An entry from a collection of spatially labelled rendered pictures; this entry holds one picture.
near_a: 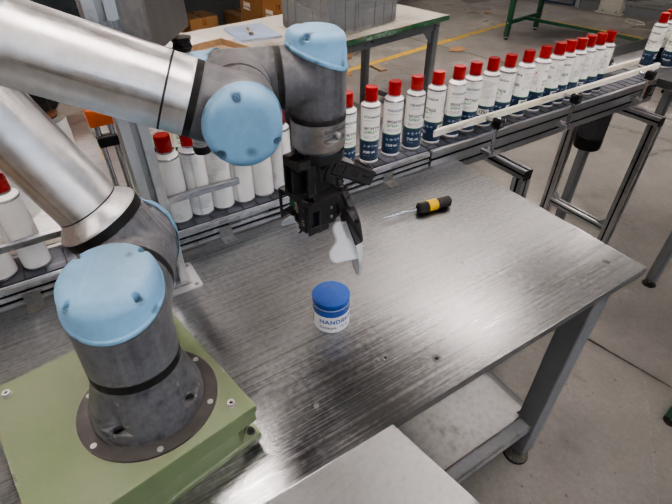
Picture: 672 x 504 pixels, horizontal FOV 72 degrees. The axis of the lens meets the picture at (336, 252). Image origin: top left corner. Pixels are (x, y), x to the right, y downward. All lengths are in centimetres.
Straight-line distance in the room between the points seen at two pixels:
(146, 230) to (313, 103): 28
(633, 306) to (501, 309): 154
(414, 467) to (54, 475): 47
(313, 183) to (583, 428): 149
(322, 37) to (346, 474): 58
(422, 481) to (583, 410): 130
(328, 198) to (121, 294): 30
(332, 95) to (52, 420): 57
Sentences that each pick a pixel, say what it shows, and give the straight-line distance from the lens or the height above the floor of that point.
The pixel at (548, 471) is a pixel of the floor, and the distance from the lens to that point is 179.
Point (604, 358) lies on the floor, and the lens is 218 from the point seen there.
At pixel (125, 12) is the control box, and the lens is 80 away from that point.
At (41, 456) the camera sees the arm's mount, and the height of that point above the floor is 92.
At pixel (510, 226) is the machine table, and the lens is 121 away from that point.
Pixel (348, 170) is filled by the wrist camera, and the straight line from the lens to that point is 70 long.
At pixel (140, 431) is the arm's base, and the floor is 94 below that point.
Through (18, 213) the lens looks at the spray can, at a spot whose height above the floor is 101.
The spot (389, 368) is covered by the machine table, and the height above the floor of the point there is 83.
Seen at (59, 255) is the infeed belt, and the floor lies 88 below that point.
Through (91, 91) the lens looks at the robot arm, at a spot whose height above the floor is 135.
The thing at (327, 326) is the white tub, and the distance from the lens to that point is 87.
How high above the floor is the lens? 149
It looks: 39 degrees down
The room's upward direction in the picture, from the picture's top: straight up
